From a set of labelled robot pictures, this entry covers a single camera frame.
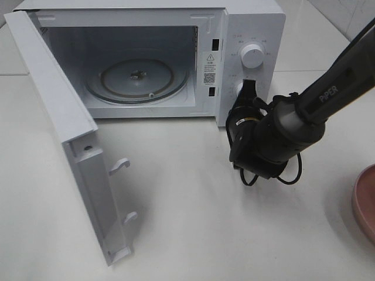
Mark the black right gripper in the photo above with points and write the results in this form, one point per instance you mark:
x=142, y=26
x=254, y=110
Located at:
x=240, y=127

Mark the pink round plate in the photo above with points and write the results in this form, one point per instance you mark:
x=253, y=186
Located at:
x=363, y=202

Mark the white microwave door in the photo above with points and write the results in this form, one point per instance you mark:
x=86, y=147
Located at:
x=76, y=131

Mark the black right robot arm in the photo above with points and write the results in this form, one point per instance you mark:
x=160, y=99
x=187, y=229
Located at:
x=263, y=137

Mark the white lower timer knob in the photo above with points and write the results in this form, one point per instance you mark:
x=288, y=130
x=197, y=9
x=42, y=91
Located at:
x=239, y=89

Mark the white upper power knob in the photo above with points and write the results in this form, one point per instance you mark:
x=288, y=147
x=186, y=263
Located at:
x=252, y=55

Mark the white warning label sticker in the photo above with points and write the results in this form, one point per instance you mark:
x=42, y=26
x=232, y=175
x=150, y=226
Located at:
x=209, y=68

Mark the glass microwave turntable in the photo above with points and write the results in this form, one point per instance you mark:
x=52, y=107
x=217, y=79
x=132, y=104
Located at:
x=136, y=81

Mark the white microwave oven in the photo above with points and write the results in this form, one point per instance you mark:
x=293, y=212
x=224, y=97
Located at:
x=83, y=35

